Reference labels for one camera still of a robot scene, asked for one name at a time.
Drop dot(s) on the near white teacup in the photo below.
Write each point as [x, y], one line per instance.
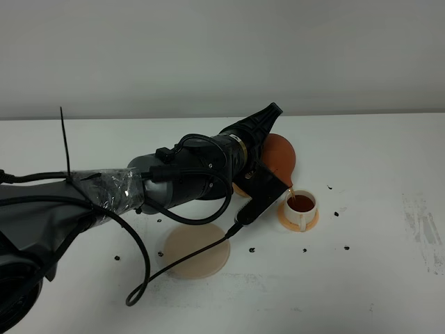
[300, 207]

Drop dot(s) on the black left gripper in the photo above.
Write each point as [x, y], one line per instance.
[253, 132]

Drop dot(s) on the near orange saucer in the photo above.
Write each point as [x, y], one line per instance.
[291, 226]

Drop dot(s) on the brown teapot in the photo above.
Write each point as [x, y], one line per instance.
[280, 158]

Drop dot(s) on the far orange saucer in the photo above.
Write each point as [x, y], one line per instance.
[239, 191]

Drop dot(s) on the beige round teapot coaster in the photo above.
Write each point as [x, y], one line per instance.
[186, 239]

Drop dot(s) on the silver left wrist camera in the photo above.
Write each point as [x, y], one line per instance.
[253, 209]

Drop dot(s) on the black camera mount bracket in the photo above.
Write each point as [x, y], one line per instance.
[261, 183]

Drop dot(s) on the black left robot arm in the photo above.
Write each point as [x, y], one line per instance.
[191, 183]

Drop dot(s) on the orange saucer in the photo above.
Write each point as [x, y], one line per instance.
[291, 226]
[239, 191]

